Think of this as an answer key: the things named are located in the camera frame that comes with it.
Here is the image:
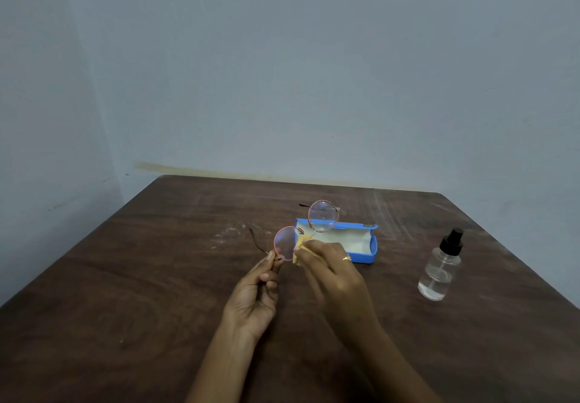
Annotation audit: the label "person's left forearm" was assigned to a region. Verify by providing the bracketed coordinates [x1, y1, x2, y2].
[186, 321, 260, 403]

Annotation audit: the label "round rose-gold rimmed eyeglasses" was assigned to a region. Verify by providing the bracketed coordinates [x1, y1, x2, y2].
[248, 200, 340, 262]

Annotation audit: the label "blue eyeglasses case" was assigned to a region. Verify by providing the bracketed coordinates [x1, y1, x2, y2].
[295, 218, 379, 265]

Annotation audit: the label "clear spray bottle black cap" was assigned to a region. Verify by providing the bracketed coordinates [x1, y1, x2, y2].
[417, 228, 464, 301]

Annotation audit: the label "yellow cleaning cloth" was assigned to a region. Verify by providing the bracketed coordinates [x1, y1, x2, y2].
[292, 234, 315, 264]

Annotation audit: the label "person's right hand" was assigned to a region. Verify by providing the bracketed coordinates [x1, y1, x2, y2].
[293, 240, 380, 336]

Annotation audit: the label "person's left hand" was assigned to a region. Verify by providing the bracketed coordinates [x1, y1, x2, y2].
[223, 251, 284, 341]

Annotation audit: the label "person's right forearm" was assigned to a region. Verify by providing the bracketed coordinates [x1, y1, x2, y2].
[348, 324, 441, 403]

